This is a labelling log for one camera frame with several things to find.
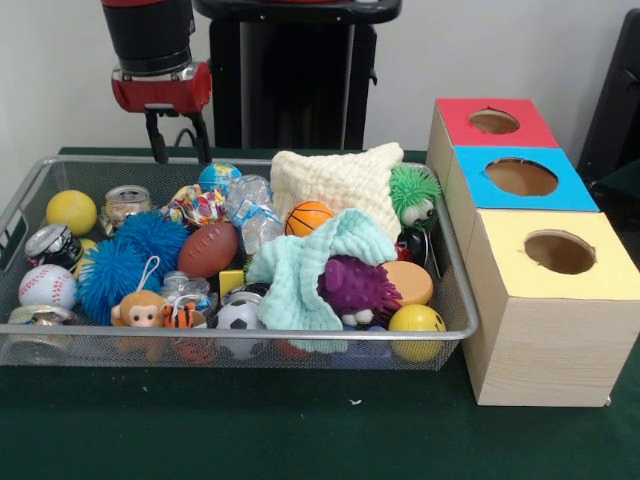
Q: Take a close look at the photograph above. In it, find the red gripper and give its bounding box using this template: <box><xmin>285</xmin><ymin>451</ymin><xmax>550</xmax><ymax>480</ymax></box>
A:
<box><xmin>110</xmin><ymin>62</ymin><xmax>214</xmax><ymax>165</ymax></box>

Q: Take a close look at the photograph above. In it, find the multicoloured patterned cloth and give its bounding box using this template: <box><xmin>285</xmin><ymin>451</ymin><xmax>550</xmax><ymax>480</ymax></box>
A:
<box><xmin>162</xmin><ymin>183</ymin><xmax>229</xmax><ymax>226</ymax></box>

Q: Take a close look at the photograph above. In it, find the cream knitted cloth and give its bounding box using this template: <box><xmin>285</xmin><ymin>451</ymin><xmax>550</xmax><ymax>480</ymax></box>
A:
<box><xmin>269</xmin><ymin>142</ymin><xmax>406</xmax><ymax>241</ymax></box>

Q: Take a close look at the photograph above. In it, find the mint green knitted cloth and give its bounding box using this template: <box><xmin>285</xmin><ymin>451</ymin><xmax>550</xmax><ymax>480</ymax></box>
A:
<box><xmin>246</xmin><ymin>208</ymin><xmax>401</xmax><ymax>351</ymax></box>

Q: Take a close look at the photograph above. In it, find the clear mesh bin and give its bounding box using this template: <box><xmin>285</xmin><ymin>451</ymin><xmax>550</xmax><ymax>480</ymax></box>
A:
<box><xmin>0</xmin><ymin>154</ymin><xmax>480</xmax><ymax>371</ymax></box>

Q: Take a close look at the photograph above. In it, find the wooden box with three holes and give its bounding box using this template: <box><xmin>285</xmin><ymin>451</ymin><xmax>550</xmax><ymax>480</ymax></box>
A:
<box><xmin>426</xmin><ymin>97</ymin><xmax>640</xmax><ymax>407</ymax></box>

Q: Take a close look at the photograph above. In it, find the brown toy football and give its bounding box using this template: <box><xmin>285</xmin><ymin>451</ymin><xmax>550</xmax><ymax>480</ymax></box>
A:
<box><xmin>177</xmin><ymin>222</ymin><xmax>240</xmax><ymax>280</ymax></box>

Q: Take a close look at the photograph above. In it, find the blue spiky ball toy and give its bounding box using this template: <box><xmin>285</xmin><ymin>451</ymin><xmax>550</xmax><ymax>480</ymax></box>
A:
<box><xmin>77</xmin><ymin>210</ymin><xmax>191</xmax><ymax>326</ymax></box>

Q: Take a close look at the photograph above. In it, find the small orange basketball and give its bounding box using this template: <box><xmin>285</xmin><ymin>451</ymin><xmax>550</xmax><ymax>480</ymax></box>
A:
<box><xmin>284</xmin><ymin>200</ymin><xmax>335</xmax><ymax>237</ymax></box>

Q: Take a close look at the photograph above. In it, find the small soccer ball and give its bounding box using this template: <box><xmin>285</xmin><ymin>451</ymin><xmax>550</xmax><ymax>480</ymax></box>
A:
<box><xmin>215</xmin><ymin>298</ymin><xmax>266</xmax><ymax>360</ymax></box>

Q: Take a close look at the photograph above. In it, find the small baseball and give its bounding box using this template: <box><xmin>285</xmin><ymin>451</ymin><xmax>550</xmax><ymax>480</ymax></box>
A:
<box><xmin>18</xmin><ymin>263</ymin><xmax>79</xmax><ymax>309</ymax></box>

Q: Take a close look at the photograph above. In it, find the green spiky ball toy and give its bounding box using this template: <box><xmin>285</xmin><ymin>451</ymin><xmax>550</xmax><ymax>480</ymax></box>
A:
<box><xmin>389</xmin><ymin>164</ymin><xmax>444</xmax><ymax>229</ymax></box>

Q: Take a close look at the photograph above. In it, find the yellow smiley ball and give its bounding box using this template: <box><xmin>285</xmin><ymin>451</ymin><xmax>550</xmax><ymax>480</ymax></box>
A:
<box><xmin>388</xmin><ymin>303</ymin><xmax>448</xmax><ymax>362</ymax></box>

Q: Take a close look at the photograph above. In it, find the black panel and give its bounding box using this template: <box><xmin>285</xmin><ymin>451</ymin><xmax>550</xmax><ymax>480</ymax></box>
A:
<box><xmin>577</xmin><ymin>8</ymin><xmax>640</xmax><ymax>174</ymax></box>

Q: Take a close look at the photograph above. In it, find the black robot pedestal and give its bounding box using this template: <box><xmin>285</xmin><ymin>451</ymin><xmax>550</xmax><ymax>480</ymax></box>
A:
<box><xmin>192</xmin><ymin>0</ymin><xmax>404</xmax><ymax>150</ymax></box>

